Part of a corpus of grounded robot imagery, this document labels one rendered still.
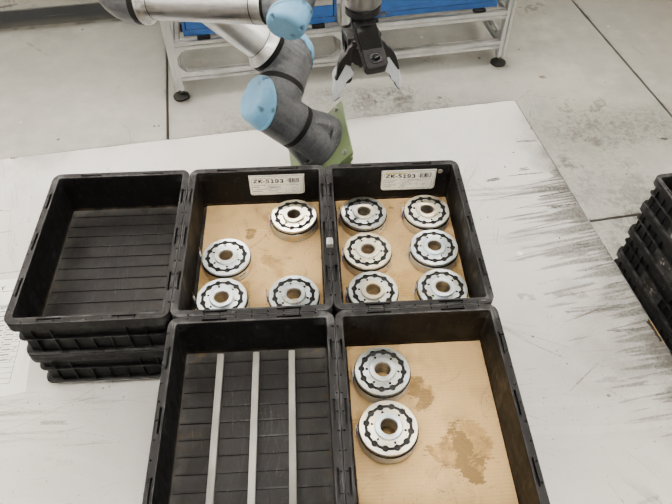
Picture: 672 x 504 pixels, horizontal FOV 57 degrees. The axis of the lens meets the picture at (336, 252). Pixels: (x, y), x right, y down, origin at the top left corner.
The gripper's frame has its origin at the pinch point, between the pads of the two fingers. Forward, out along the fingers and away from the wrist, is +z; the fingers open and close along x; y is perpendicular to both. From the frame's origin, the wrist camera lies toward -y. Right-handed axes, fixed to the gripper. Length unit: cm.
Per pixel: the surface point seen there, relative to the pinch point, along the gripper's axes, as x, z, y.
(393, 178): -3.0, 16.0, -9.7
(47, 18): 121, 82, 255
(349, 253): 11.6, 19.6, -26.2
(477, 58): -103, 101, 166
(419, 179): -8.9, 17.0, -10.8
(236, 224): 33.9, 20.7, -9.3
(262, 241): 29.0, 21.2, -15.8
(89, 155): 72, 29, 40
